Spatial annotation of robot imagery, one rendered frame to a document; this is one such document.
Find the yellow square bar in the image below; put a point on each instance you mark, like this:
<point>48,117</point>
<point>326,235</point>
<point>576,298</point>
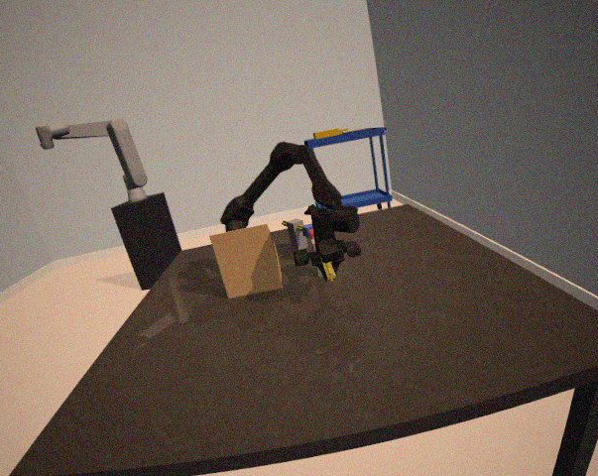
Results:
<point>327,267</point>

